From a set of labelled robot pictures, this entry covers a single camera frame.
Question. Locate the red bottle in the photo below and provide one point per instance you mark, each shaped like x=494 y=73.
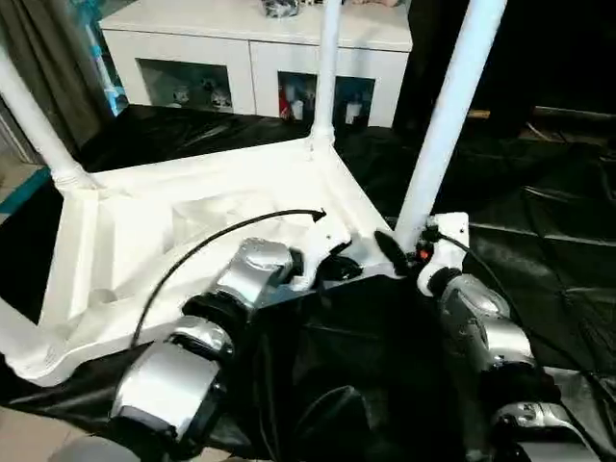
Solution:
x=285 y=103

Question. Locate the white glass-door cabinet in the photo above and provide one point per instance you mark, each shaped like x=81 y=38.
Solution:
x=240 y=43

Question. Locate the black speaker with gold label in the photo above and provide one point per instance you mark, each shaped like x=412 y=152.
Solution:
x=553 y=53

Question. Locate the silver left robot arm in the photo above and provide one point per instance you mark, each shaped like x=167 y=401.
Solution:
x=168 y=385

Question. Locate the white plastic table top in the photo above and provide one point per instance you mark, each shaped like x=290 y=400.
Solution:
x=144 y=216

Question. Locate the grey-brown curtain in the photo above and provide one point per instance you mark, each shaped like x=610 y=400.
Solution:
x=53 y=62

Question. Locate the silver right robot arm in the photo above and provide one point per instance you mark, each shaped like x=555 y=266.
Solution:
x=486 y=317

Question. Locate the teal floor strip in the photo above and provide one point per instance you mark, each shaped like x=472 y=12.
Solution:
x=21 y=190

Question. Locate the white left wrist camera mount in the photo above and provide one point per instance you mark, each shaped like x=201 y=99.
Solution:
x=322 y=240

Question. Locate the light blue plastic rack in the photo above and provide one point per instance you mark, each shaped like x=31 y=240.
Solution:
x=103 y=67

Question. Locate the dark low bench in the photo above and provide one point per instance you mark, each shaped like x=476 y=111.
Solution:
x=572 y=118

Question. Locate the black mat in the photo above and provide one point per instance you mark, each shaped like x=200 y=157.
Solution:
x=529 y=216

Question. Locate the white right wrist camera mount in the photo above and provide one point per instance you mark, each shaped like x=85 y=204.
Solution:
x=447 y=236

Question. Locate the clear glass jar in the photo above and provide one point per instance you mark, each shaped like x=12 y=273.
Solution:
x=279 y=7

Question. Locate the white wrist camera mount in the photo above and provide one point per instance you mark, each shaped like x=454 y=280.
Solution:
x=322 y=240
x=447 y=236

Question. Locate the glass sliding door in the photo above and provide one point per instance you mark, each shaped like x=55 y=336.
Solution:
x=12 y=135

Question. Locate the white plastic table leg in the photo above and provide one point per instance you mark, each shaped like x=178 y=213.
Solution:
x=43 y=125
x=19 y=346
x=327 y=72
x=447 y=120

